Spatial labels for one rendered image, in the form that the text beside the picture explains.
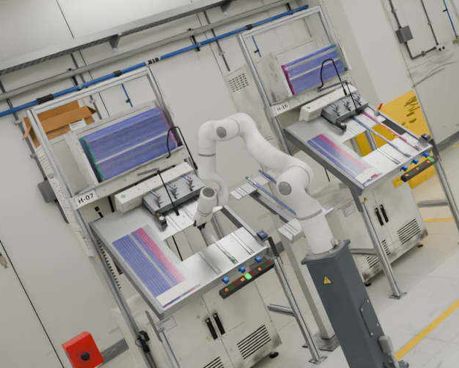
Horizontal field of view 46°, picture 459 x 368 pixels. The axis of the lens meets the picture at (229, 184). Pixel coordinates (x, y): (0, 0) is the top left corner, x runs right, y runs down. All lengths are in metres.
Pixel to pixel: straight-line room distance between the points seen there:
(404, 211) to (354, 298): 1.57
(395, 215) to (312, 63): 1.21
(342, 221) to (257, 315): 0.87
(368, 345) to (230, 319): 0.89
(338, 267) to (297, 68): 1.70
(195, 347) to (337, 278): 0.99
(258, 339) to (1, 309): 2.06
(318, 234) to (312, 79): 1.59
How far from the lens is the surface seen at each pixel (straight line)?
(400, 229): 4.04
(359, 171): 3.48
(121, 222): 3.06
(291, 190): 2.40
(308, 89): 3.80
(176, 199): 3.07
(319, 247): 2.53
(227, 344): 3.23
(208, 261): 2.87
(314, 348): 3.19
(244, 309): 3.25
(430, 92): 7.05
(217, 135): 2.51
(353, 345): 2.71
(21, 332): 4.54
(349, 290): 2.57
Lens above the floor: 1.49
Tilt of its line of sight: 7 degrees down
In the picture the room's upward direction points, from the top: 23 degrees counter-clockwise
